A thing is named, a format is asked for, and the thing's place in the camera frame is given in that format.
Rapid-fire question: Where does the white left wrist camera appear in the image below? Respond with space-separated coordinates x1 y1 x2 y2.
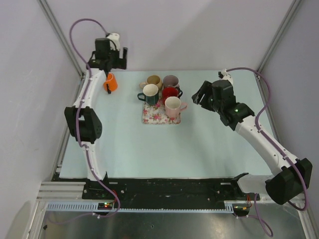
106 33 120 51

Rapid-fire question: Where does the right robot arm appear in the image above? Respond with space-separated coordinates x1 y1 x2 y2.
192 80 313 205

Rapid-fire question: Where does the orange mug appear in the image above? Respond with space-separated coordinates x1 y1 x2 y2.
103 72 118 94

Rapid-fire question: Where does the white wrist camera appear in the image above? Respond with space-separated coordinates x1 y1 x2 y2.
218 69 234 85
106 33 120 51

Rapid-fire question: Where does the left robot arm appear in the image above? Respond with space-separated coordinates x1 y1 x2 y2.
64 33 128 181

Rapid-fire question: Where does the floral pattern tray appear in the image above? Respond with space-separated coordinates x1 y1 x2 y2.
142 98 181 125

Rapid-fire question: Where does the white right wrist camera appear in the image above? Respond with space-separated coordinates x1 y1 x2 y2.
218 69 234 85

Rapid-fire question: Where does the purple mug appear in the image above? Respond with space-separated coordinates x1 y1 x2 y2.
163 75 179 88

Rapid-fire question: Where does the aluminium frame rail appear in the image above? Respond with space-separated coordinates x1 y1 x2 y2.
36 181 310 204

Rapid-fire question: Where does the grey slotted cable duct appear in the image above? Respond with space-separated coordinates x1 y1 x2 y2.
46 201 250 213

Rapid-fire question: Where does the dark green mug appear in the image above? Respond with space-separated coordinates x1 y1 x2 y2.
137 84 159 106

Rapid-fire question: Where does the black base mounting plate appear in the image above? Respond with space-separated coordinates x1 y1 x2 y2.
83 178 253 200

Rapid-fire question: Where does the pink ceramic mug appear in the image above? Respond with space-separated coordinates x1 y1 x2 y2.
164 97 188 118

